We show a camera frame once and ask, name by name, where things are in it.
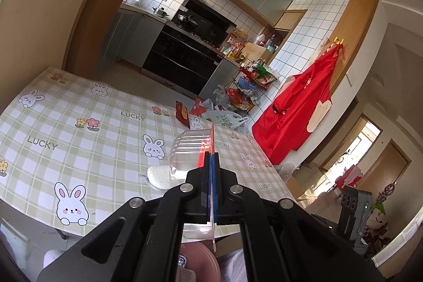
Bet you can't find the clear plastic tray red label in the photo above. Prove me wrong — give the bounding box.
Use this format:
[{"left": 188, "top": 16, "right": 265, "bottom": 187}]
[{"left": 168, "top": 122, "right": 242, "bottom": 253}]

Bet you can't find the brown trash bin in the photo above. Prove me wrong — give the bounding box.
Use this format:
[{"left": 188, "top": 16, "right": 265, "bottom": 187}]
[{"left": 179, "top": 241, "right": 221, "bottom": 282}]

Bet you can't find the white sponge insole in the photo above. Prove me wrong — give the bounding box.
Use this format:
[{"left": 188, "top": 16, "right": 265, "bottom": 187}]
[{"left": 139, "top": 165, "right": 188, "bottom": 191}]

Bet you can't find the white plastic bag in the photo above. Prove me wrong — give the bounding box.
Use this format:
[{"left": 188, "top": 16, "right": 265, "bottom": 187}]
[{"left": 201, "top": 110, "right": 249, "bottom": 130}]

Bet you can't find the dark red snack packet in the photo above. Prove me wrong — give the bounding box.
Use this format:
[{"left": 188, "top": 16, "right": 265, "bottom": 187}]
[{"left": 175, "top": 101, "right": 190, "bottom": 128}]

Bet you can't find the red apron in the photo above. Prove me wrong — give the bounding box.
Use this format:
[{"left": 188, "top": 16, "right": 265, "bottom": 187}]
[{"left": 252, "top": 42, "right": 343, "bottom": 165}]

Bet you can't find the checked bunny tablecloth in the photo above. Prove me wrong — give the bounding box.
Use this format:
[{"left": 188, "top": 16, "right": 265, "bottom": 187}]
[{"left": 0, "top": 66, "right": 298, "bottom": 238}]

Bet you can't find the black oven range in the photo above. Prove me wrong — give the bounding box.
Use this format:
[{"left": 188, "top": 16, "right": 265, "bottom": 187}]
[{"left": 142, "top": 0, "right": 237, "bottom": 99}]

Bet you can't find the cardboard box on counter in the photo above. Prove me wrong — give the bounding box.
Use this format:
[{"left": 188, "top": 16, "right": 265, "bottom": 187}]
[{"left": 242, "top": 42, "right": 273, "bottom": 64}]

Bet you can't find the wire storage rack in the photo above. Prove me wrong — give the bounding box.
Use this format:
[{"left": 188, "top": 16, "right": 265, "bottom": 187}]
[{"left": 224, "top": 59, "right": 280, "bottom": 115}]

